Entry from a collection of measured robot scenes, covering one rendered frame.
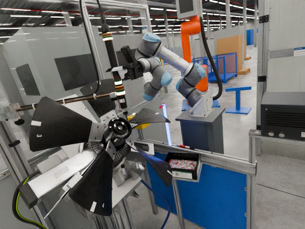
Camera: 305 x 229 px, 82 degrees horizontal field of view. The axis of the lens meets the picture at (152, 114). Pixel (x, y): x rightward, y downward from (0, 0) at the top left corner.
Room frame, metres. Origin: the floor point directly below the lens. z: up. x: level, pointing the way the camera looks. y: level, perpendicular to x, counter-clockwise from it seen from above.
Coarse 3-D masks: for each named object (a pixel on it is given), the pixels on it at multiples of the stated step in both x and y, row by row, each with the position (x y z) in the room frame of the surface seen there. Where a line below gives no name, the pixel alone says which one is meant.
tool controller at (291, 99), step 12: (264, 96) 0.77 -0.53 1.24; (276, 96) 0.74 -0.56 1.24; (288, 96) 0.71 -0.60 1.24; (300, 96) 0.68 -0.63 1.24; (264, 108) 0.72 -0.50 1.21; (276, 108) 0.69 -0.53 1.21; (288, 108) 0.66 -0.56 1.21; (300, 108) 0.64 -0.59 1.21; (264, 120) 0.73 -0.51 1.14; (276, 120) 0.70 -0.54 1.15; (288, 120) 0.67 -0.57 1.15; (300, 120) 0.64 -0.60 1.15; (264, 132) 0.74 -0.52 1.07; (276, 132) 0.71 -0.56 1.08; (288, 132) 0.68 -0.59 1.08; (300, 132) 0.65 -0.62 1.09
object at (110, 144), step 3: (108, 141) 0.72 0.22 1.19; (108, 144) 0.71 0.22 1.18; (111, 144) 0.74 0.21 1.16; (108, 147) 0.71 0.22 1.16; (111, 147) 0.73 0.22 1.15; (114, 147) 0.76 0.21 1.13; (108, 150) 0.70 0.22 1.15; (114, 150) 0.75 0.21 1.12; (108, 153) 0.70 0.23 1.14; (111, 153) 0.72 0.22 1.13; (111, 156) 0.71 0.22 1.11
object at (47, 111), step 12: (36, 108) 0.70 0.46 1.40; (48, 108) 0.72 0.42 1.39; (60, 108) 0.73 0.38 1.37; (36, 120) 0.68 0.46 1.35; (48, 120) 0.70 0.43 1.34; (60, 120) 0.71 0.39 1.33; (72, 120) 0.73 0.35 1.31; (84, 120) 0.75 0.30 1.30; (36, 132) 0.67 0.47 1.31; (48, 132) 0.68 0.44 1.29; (60, 132) 0.70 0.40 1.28; (72, 132) 0.72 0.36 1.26; (84, 132) 0.74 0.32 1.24; (36, 144) 0.65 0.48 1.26; (48, 144) 0.67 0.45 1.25; (60, 144) 0.69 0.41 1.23
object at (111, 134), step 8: (112, 120) 0.78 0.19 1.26; (120, 120) 0.81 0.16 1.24; (104, 128) 0.85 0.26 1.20; (112, 128) 0.76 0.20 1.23; (128, 128) 0.79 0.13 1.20; (104, 136) 0.77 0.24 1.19; (112, 136) 0.73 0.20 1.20; (120, 136) 0.73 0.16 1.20; (128, 136) 0.75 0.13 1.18; (104, 144) 0.78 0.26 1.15; (120, 144) 0.77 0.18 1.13
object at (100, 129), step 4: (92, 124) 0.76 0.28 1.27; (96, 124) 0.77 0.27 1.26; (100, 124) 0.78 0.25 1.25; (104, 124) 0.79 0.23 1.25; (92, 128) 0.76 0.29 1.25; (96, 128) 0.77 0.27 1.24; (100, 128) 0.78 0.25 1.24; (92, 132) 0.76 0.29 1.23; (100, 132) 0.78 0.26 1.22; (92, 136) 0.76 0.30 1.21; (96, 136) 0.77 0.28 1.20; (100, 136) 0.77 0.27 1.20; (92, 140) 0.76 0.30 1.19; (96, 140) 0.77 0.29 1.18; (100, 140) 0.77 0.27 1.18
